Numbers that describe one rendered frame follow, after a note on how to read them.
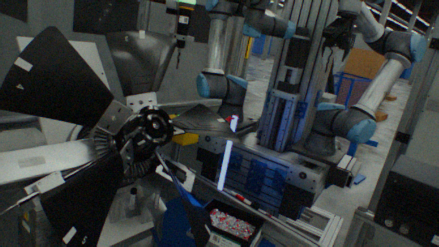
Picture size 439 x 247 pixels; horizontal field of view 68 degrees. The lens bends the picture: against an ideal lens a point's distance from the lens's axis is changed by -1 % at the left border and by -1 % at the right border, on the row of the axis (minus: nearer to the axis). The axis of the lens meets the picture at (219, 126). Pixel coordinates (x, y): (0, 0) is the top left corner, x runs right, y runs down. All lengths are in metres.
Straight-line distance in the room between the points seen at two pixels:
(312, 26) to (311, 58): 0.15
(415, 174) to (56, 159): 0.94
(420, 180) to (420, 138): 1.51
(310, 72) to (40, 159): 1.28
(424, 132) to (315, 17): 1.16
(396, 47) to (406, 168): 0.70
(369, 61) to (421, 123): 6.46
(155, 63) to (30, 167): 0.45
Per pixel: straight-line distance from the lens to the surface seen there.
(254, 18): 1.33
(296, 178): 1.49
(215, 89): 1.63
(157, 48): 1.08
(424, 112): 2.48
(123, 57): 1.07
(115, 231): 1.09
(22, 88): 0.88
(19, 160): 0.90
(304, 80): 1.73
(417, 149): 2.52
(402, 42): 1.61
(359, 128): 1.44
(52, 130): 1.09
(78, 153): 0.96
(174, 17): 0.95
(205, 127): 1.07
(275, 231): 1.28
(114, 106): 0.91
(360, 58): 8.97
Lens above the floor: 1.51
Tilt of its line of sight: 17 degrees down
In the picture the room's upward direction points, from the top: 11 degrees clockwise
